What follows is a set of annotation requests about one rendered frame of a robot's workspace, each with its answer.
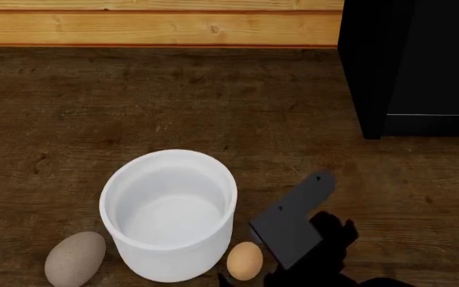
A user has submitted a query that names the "brown egg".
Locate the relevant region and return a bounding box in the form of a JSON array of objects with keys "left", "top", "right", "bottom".
[{"left": 226, "top": 242, "right": 264, "bottom": 281}]

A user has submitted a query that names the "black cabinet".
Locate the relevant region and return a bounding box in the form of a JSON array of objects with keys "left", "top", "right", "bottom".
[{"left": 337, "top": 0, "right": 459, "bottom": 141}]

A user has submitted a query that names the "white ceramic bowl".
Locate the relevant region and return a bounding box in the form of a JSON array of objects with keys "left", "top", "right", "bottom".
[{"left": 99, "top": 148, "right": 238, "bottom": 284}]

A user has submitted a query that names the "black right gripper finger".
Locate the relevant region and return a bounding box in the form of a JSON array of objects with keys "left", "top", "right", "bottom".
[{"left": 217, "top": 272, "right": 237, "bottom": 287}]

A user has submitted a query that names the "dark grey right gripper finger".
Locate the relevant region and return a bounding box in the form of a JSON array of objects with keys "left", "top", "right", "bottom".
[{"left": 248, "top": 170, "right": 337, "bottom": 270}]

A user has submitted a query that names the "grey speckled egg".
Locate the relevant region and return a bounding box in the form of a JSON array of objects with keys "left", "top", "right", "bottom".
[{"left": 44, "top": 230, "right": 107, "bottom": 287}]

